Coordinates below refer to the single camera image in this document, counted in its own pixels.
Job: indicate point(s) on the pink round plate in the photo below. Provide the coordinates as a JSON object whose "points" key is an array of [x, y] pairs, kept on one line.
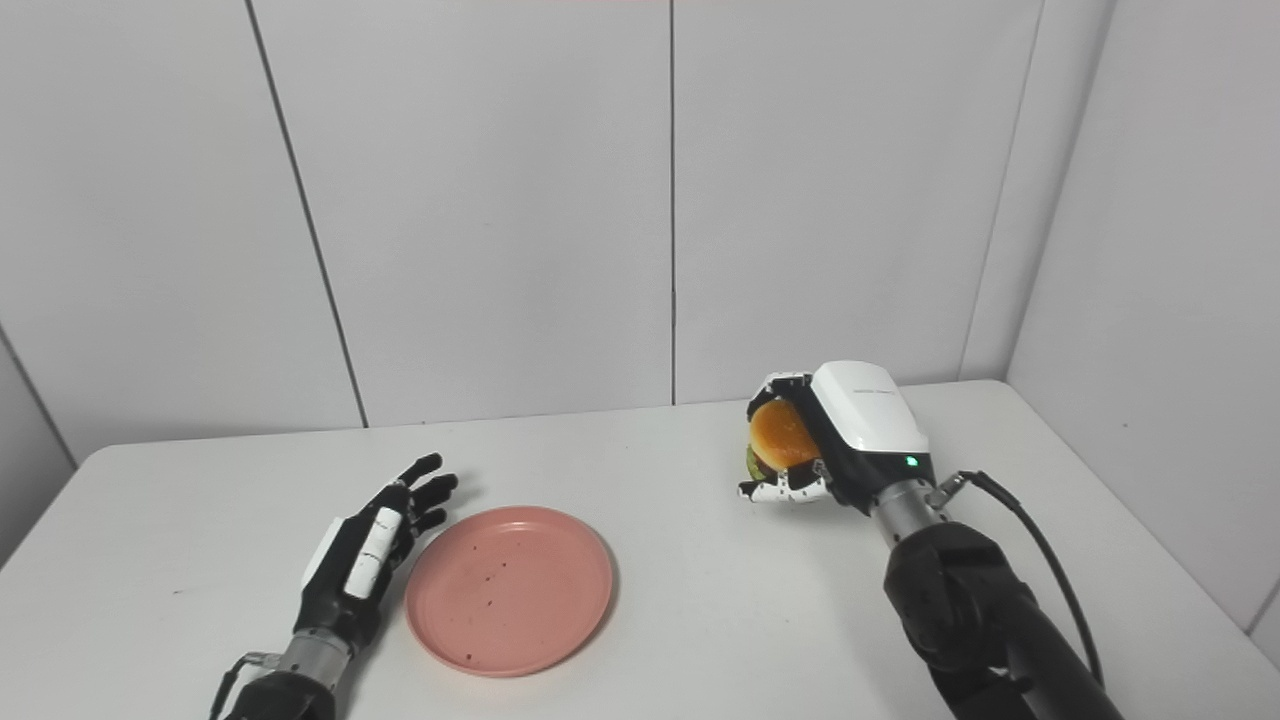
{"points": [[510, 590]]}

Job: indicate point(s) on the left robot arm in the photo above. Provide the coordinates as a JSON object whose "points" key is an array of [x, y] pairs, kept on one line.
{"points": [[295, 675]]}

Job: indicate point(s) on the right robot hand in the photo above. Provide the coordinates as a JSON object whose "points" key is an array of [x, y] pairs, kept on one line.
{"points": [[860, 440]]}

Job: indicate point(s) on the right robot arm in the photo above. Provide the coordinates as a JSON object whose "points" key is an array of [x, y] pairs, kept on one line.
{"points": [[980, 610]]}

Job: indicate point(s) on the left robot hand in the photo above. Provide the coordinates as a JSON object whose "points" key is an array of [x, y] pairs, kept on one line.
{"points": [[365, 560]]}

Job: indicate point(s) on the toy hamburger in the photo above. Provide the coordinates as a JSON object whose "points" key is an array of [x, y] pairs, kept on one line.
{"points": [[780, 440]]}

